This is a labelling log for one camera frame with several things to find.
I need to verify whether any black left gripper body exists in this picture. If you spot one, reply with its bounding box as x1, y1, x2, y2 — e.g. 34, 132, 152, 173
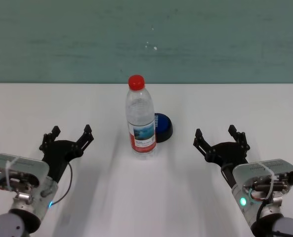
42, 140, 83, 183

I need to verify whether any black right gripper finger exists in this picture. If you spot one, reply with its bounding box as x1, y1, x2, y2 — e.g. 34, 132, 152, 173
229, 124, 251, 157
193, 128, 215, 162

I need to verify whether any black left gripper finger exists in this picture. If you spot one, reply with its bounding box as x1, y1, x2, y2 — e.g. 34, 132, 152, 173
72, 124, 95, 158
39, 125, 61, 151

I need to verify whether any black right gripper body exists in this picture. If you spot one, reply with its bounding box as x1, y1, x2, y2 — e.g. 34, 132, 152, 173
207, 142, 250, 188

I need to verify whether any blue push button black base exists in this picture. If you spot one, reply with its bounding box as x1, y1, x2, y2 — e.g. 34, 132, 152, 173
154, 113, 174, 143

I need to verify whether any clear water bottle red cap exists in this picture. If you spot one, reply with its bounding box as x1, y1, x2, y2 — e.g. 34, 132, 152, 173
125, 74, 158, 160

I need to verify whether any white zip tie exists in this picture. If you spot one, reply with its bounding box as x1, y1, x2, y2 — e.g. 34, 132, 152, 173
5, 157, 22, 193
259, 161, 277, 198

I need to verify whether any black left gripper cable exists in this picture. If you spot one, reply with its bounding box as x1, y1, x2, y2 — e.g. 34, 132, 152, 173
49, 160, 73, 207

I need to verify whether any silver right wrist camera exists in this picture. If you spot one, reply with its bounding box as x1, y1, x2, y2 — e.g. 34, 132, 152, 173
232, 159, 293, 191

